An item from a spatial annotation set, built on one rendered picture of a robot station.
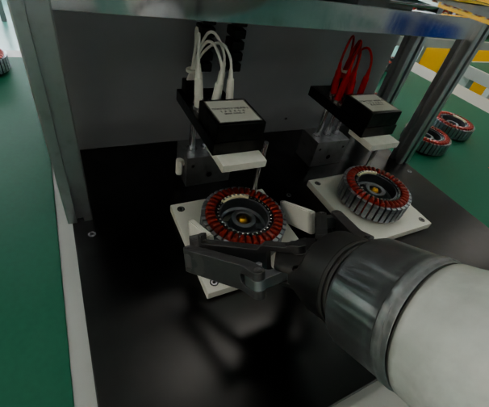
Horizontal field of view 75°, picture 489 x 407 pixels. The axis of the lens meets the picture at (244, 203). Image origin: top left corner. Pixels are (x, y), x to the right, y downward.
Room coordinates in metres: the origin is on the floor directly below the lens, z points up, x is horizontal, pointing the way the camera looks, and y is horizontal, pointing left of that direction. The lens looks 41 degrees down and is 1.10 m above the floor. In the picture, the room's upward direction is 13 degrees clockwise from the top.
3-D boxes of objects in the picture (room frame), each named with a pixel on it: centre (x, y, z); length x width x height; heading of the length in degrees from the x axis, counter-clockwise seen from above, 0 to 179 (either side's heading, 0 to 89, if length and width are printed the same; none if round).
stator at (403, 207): (0.44, -0.20, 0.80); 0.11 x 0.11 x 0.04
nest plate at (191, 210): (0.30, 0.00, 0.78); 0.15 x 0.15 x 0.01; 35
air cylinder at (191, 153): (0.42, 0.08, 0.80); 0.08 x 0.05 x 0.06; 125
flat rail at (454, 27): (0.45, -0.05, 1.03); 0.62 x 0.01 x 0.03; 125
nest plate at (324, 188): (0.44, -0.20, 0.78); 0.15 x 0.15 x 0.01; 35
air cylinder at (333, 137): (0.56, -0.12, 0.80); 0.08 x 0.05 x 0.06; 125
